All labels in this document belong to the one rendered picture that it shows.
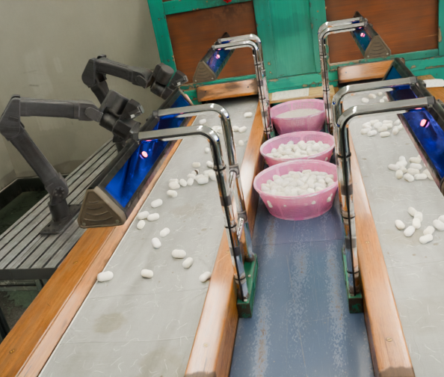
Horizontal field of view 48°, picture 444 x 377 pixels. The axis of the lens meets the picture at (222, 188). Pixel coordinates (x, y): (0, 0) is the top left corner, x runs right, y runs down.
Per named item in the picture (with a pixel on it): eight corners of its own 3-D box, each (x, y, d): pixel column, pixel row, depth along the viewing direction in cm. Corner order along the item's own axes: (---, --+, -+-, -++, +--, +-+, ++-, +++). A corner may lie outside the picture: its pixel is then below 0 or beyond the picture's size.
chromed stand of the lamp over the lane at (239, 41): (226, 159, 201) (205, 47, 182) (232, 142, 218) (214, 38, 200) (273, 154, 197) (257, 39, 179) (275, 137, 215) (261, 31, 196)
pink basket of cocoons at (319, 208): (254, 229, 146) (249, 200, 142) (260, 189, 170) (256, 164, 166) (347, 222, 141) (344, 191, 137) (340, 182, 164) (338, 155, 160)
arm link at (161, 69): (178, 69, 204) (155, 52, 205) (168, 75, 197) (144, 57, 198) (167, 92, 211) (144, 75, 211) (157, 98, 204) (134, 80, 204)
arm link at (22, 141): (70, 186, 177) (12, 109, 161) (72, 193, 171) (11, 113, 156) (55, 196, 176) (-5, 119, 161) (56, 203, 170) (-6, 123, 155)
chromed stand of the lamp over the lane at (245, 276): (170, 321, 114) (121, 138, 96) (187, 270, 132) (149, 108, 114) (252, 317, 110) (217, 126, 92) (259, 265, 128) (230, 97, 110)
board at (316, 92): (262, 105, 232) (261, 102, 231) (264, 96, 245) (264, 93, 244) (335, 95, 225) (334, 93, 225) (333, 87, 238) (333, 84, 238)
